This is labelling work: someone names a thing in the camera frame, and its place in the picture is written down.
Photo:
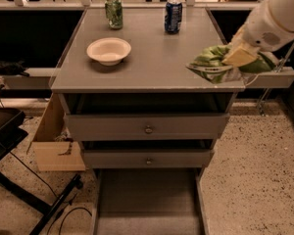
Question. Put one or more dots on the blue soda can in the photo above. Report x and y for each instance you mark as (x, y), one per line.
(173, 16)

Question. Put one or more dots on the bottom grey drawer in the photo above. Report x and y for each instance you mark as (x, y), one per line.
(158, 201)

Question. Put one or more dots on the black stand base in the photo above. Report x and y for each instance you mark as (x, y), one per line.
(19, 218)

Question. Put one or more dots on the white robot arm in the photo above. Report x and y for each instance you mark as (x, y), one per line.
(269, 26)

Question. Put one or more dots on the white paper bowl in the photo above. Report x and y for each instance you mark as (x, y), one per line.
(108, 51)

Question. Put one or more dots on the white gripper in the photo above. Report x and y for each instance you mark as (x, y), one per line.
(264, 29)

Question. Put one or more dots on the middle grey drawer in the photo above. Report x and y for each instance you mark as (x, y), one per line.
(147, 154)

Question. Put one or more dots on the green jalapeno chip bag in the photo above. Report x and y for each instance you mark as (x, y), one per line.
(208, 64)

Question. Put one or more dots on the open cardboard box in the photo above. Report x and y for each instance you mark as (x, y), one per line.
(52, 145)

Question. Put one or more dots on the green soda can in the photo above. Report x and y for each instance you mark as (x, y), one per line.
(114, 13)

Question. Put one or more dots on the grey drawer cabinet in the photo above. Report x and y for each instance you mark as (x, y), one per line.
(156, 63)

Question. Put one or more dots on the grey drawer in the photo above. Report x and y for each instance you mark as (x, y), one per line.
(146, 116)
(147, 154)
(158, 201)

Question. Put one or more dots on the top grey drawer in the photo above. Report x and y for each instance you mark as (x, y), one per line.
(146, 116)

